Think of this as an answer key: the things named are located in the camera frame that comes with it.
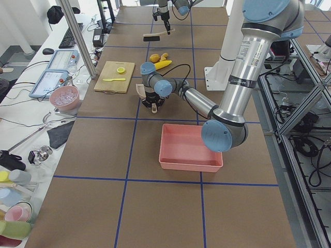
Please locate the green cup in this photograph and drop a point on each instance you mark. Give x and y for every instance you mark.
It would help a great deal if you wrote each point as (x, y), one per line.
(15, 230)

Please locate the aluminium frame post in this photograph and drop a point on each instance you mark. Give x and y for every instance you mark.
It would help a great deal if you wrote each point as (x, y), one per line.
(73, 25)

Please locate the yellow lemon slices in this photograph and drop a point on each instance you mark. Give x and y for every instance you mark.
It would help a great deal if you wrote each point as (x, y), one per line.
(121, 70)

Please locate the black computer mouse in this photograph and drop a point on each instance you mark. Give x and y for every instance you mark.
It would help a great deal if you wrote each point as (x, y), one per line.
(47, 51)

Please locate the yellow plastic knife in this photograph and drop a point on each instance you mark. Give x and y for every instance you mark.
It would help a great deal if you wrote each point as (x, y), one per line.
(114, 80)

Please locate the pink bowl with ice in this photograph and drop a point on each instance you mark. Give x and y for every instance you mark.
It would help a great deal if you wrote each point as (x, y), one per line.
(65, 98)

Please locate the beige plastic dustpan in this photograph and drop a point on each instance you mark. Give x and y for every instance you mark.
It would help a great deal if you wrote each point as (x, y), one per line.
(141, 93)

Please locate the lower teach pendant tablet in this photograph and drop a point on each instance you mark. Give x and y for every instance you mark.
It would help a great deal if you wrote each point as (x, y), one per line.
(47, 83)

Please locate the black keyboard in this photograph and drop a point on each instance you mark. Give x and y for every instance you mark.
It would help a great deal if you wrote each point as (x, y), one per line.
(68, 40)

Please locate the upper teach pendant tablet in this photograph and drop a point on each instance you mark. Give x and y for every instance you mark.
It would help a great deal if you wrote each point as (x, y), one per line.
(62, 59)

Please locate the dark grey cloth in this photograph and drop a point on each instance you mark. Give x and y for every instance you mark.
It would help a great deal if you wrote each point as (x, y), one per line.
(59, 135)

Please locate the teach pendant tablet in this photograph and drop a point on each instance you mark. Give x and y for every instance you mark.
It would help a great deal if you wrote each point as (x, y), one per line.
(47, 83)
(62, 59)

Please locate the wooden cutting board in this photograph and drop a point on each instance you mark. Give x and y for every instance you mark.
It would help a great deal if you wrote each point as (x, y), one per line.
(109, 72)

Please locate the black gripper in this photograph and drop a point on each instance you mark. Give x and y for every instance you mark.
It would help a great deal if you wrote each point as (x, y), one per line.
(153, 99)
(163, 15)

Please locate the tan toy ginger root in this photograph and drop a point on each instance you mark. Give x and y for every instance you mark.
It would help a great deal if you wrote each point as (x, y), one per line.
(164, 57)

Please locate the pink cup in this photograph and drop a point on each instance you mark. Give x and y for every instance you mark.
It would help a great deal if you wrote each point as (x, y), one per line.
(20, 212)

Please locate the brown toy potato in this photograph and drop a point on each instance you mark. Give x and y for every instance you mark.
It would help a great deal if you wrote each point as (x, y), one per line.
(154, 58)

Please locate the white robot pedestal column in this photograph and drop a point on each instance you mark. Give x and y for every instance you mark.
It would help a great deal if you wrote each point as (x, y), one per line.
(233, 35)

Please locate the black power adapter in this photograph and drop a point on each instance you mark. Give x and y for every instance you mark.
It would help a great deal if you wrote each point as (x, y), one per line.
(98, 38)

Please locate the yellow toy corn cob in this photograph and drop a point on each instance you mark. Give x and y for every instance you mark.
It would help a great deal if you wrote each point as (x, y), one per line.
(162, 64)

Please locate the pink plastic bin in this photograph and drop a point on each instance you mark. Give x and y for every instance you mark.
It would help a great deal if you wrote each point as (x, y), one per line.
(182, 148)

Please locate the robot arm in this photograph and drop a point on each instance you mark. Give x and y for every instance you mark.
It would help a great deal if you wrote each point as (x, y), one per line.
(183, 8)
(263, 23)

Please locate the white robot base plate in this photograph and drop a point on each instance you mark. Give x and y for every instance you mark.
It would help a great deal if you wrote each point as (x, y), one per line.
(216, 79)

